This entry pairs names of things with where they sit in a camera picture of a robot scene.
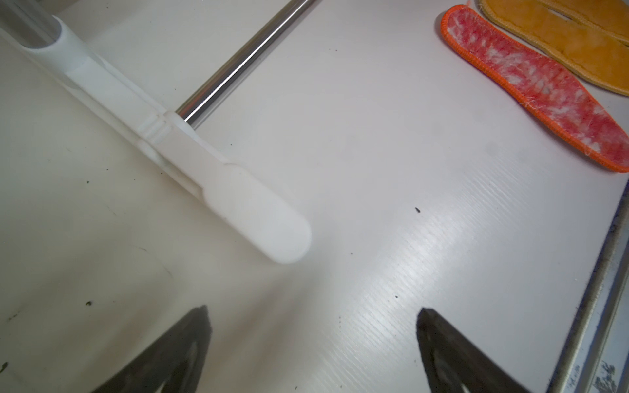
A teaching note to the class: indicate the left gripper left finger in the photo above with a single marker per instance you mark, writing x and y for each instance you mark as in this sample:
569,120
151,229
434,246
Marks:
173,363

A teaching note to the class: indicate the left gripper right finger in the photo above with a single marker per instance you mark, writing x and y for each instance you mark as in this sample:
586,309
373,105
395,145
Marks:
453,364

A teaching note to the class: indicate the yellow fuzzy insole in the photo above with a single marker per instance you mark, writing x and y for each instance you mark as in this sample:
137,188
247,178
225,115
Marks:
591,54
607,16

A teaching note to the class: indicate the red patterned insole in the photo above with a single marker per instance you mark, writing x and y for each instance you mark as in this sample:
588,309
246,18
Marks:
543,87

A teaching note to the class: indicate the metal clothes rack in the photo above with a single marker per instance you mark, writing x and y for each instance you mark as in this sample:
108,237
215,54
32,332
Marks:
169,138

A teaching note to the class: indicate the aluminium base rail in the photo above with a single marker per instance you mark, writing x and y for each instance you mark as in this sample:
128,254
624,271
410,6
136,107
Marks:
595,355

